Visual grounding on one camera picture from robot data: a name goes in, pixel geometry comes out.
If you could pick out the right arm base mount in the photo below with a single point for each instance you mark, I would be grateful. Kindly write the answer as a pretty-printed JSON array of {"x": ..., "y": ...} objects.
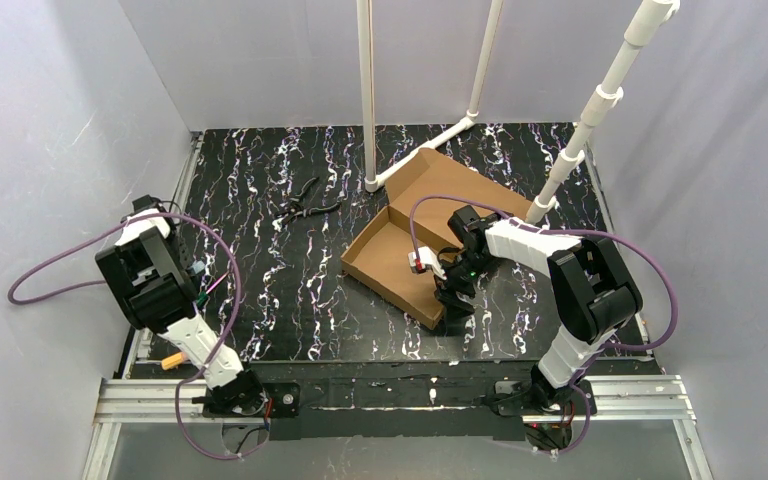
[{"x": 569, "y": 409}]

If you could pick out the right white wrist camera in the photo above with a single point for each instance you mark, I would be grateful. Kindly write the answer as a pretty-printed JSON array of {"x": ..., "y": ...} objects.
[{"x": 424, "y": 259}]

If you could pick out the aluminium table frame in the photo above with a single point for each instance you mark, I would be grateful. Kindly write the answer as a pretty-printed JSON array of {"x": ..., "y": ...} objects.
[{"x": 409, "y": 415}]

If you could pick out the blue pen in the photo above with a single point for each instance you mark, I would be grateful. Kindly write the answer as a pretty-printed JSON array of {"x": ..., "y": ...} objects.
[{"x": 196, "y": 269}]

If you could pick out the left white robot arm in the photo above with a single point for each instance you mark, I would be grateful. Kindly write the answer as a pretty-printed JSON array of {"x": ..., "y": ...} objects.
[{"x": 155, "y": 290}]

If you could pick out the orange small object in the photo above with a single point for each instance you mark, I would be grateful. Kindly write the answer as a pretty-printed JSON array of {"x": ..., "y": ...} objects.
[{"x": 174, "y": 361}]

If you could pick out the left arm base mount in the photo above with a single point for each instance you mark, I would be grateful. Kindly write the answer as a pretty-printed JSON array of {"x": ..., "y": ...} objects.
[{"x": 246, "y": 396}]

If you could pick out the black pliers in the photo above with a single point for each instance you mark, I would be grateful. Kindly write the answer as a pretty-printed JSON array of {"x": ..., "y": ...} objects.
[{"x": 293, "y": 206}]

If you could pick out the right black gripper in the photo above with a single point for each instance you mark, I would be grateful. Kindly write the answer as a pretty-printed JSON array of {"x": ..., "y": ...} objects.
[{"x": 454, "y": 289}]

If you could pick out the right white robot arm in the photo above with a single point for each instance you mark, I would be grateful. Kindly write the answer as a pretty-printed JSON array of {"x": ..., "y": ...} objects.
[{"x": 594, "y": 292}]

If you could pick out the white PVC pipe frame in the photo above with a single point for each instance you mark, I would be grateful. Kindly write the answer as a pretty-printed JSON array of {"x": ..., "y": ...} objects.
[{"x": 505, "y": 62}]

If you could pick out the brown cardboard box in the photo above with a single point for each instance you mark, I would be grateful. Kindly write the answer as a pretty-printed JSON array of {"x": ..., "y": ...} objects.
[{"x": 378, "y": 256}]

